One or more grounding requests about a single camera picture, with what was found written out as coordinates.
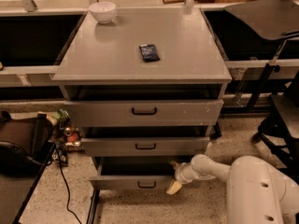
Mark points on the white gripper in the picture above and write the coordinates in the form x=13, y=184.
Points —
x=181, y=173

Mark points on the grey bottom drawer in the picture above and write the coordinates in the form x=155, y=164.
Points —
x=144, y=172

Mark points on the grey drawer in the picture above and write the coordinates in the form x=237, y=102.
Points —
x=156, y=146
x=144, y=172
x=144, y=113

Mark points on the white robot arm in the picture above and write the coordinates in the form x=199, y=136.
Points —
x=256, y=191

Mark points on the grey middle drawer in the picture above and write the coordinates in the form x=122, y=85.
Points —
x=156, y=146

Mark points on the grey top drawer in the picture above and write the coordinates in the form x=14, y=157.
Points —
x=144, y=113

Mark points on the grey drawer cabinet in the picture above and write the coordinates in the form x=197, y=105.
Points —
x=104, y=63

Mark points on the black rod on floor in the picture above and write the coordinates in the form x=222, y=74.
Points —
x=93, y=207

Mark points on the pile of colourful items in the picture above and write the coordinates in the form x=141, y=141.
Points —
x=66, y=137

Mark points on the dark blue snack packet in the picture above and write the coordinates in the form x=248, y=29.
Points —
x=149, y=53

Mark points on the black side table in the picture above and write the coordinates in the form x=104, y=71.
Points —
x=17, y=186

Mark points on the wooden stick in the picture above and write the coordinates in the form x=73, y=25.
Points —
x=173, y=1

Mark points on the white bowl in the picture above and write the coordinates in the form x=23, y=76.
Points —
x=103, y=12

